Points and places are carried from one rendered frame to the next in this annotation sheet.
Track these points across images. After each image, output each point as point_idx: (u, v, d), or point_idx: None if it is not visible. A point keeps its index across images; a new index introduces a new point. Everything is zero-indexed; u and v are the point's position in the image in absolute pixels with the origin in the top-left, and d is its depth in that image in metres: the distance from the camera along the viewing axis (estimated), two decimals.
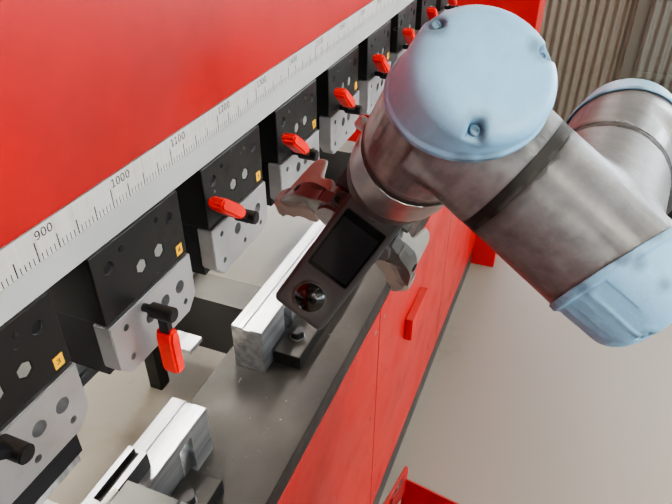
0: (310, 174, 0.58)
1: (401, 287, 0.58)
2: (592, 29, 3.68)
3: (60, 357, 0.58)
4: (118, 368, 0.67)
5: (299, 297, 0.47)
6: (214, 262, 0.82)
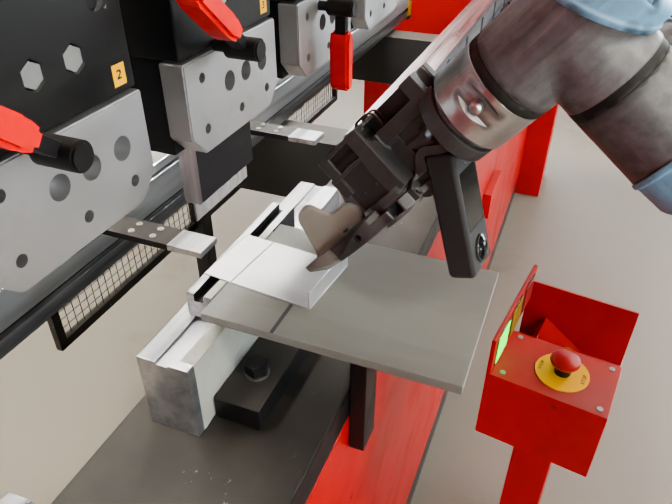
0: (316, 225, 0.56)
1: None
2: None
3: (264, 1, 0.55)
4: (297, 62, 0.64)
5: (484, 254, 0.53)
6: (363, 9, 0.79)
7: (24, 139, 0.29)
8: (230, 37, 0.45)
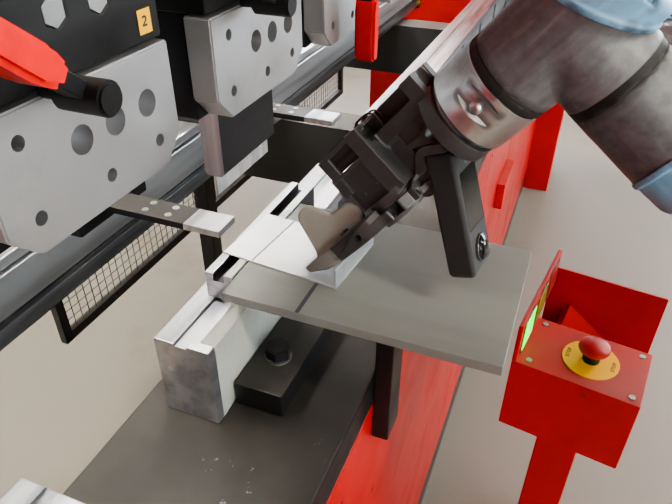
0: (316, 225, 0.56)
1: None
2: None
3: None
4: (322, 29, 0.61)
5: (484, 253, 0.53)
6: None
7: (48, 72, 0.26)
8: None
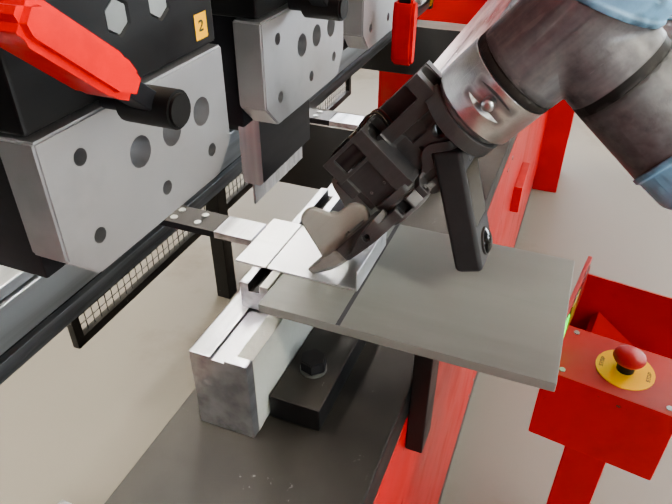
0: (320, 226, 0.56)
1: None
2: None
3: None
4: (361, 32, 0.59)
5: (489, 247, 0.54)
6: None
7: (122, 82, 0.24)
8: None
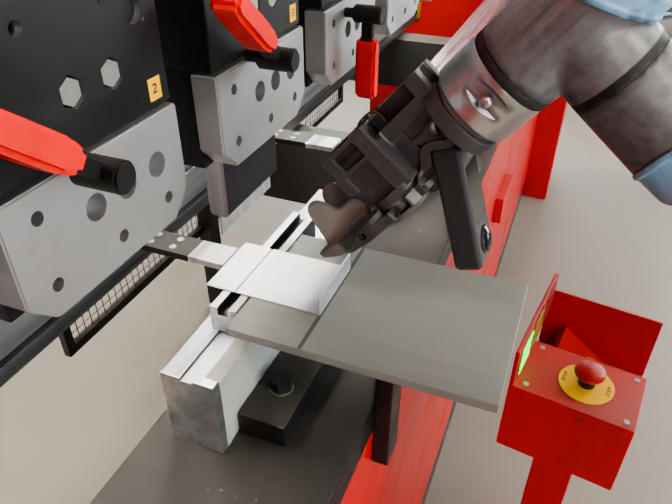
0: (325, 219, 0.58)
1: None
2: None
3: (294, 9, 0.54)
4: (323, 70, 0.63)
5: (489, 245, 0.54)
6: (385, 15, 0.77)
7: (68, 162, 0.28)
8: (266, 48, 0.43)
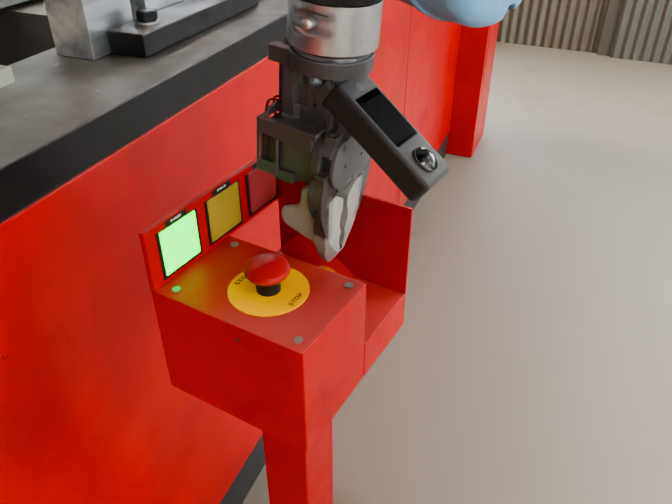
0: (297, 220, 0.60)
1: (353, 221, 0.62)
2: None
3: None
4: None
5: (428, 162, 0.51)
6: None
7: None
8: None
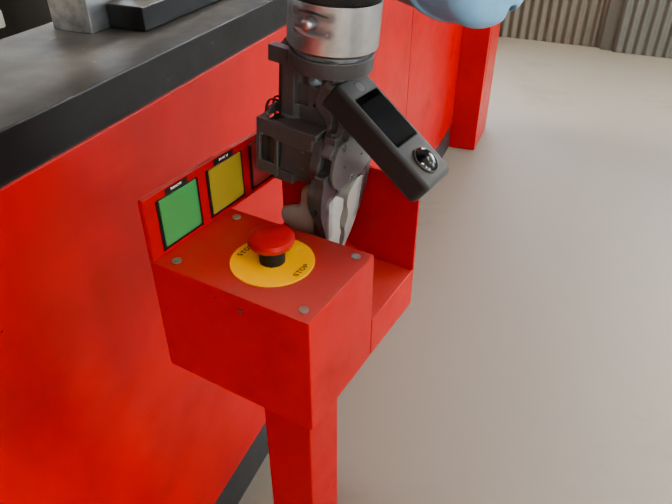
0: (297, 220, 0.60)
1: (353, 221, 0.62)
2: None
3: None
4: None
5: (428, 163, 0.51)
6: None
7: None
8: None
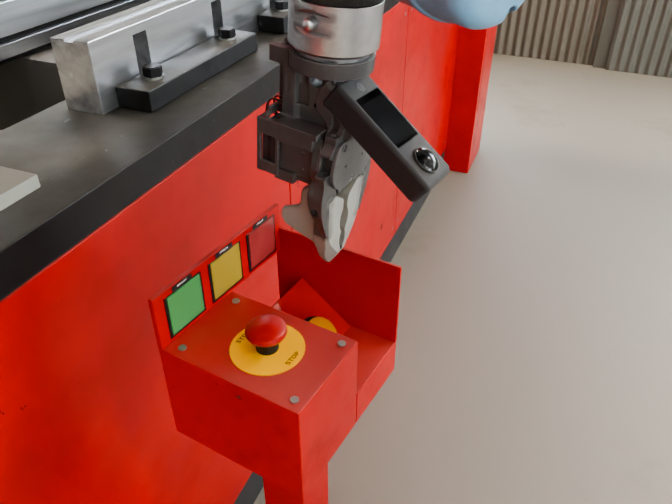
0: (297, 220, 0.60)
1: (353, 221, 0.62)
2: None
3: None
4: None
5: (429, 163, 0.51)
6: None
7: None
8: None
